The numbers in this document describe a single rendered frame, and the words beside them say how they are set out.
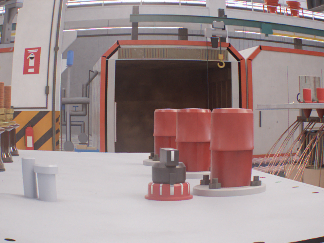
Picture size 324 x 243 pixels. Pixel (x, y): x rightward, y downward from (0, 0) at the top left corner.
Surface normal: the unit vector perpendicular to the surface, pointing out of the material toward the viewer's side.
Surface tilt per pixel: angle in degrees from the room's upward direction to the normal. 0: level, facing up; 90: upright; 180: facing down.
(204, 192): 90
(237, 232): 0
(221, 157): 91
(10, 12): 90
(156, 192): 88
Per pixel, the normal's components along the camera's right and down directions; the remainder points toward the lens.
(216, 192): -0.47, 0.00
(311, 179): -0.86, 0.00
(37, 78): 0.14, 0.01
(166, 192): -0.07, -0.02
